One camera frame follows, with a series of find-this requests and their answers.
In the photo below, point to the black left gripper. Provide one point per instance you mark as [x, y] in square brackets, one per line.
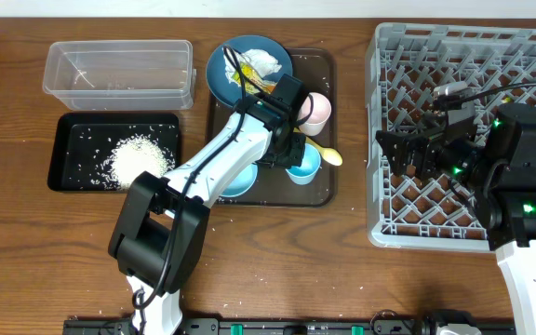
[274, 160]

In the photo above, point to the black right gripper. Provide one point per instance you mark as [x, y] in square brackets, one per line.
[428, 144]

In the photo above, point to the light blue plastic cup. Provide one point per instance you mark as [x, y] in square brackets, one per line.
[310, 164]

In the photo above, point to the pink plastic cup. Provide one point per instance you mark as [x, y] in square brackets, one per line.
[314, 114]

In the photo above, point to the light blue small bowl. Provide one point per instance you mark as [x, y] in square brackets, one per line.
[242, 183]

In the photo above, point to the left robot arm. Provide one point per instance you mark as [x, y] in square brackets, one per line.
[160, 232]

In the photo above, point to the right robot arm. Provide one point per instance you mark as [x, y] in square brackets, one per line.
[501, 174]

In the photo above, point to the grey dishwasher rack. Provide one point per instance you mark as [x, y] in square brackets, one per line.
[405, 62]

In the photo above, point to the black waste tray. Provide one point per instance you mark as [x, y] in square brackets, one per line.
[84, 140]

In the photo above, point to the yellow plastic spoon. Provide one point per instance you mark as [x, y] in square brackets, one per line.
[330, 155]

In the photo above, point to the dark blue bowl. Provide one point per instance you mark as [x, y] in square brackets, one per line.
[228, 93]

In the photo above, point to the dark brown serving tray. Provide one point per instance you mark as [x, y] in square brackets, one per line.
[273, 187]

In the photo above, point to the crumpled white tissue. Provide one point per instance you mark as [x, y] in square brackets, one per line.
[263, 62]

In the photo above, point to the yellow snack wrapper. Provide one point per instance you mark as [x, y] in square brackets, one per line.
[254, 83]

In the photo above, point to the pile of white rice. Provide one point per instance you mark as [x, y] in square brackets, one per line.
[128, 159]

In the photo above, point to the clear plastic container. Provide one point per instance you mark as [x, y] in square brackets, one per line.
[121, 75]

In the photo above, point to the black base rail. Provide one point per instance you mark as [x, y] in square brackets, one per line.
[386, 322]

